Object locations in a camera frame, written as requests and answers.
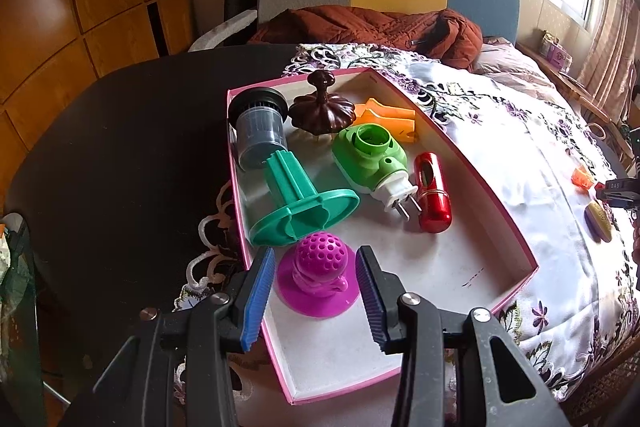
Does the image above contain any beige curtain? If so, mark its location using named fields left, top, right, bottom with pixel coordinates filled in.
left=578, top=0, right=639, bottom=124

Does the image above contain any grey cylinder with black cap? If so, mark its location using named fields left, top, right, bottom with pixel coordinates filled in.
left=228, top=87, right=288, bottom=171

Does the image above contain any pink box on shelf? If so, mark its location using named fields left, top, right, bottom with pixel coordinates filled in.
left=539, top=30, right=573, bottom=74

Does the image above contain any pink pillow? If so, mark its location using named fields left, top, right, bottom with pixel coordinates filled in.
left=471, top=37, right=558, bottom=101

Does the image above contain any rust brown quilted jacket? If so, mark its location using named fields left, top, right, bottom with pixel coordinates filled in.
left=250, top=5, right=483, bottom=69

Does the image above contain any orange cube block toy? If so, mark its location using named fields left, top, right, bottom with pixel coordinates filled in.
left=570, top=165, right=596, bottom=192

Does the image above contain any orange plastic clip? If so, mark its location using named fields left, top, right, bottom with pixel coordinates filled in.
left=354, top=98, right=418, bottom=143

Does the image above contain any teal green plastic stand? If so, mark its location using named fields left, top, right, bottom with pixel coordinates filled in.
left=248, top=150, right=360, bottom=247

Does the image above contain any yellow perforated oval case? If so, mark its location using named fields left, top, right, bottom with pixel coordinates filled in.
left=584, top=200, right=613, bottom=243

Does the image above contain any wooden side shelf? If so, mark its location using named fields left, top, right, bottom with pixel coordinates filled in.
left=515, top=42, right=634, bottom=169

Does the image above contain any magenta perforated ball toy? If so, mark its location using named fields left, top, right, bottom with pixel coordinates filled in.
left=277, top=231, right=359, bottom=319

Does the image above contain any white floral embroidered tablecloth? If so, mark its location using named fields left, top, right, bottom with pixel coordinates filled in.
left=172, top=42, right=640, bottom=408

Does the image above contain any green plug-in device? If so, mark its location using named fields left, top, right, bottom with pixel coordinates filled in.
left=332, top=124, right=421, bottom=221

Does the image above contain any pink shallow cardboard box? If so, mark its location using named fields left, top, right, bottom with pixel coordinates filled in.
left=228, top=68, right=538, bottom=405

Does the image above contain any red metallic capsule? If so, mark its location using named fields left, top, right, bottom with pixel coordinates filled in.
left=413, top=152, right=452, bottom=234

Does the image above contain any dark brown flower-shaped lid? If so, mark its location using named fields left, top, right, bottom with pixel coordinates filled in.
left=288, top=69, right=356, bottom=136

